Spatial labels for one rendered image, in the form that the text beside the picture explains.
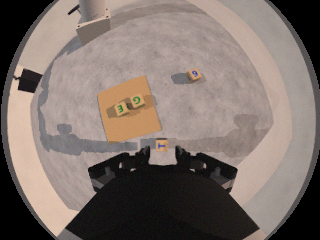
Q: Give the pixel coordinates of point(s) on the tan flat mat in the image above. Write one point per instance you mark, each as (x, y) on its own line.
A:
(139, 122)

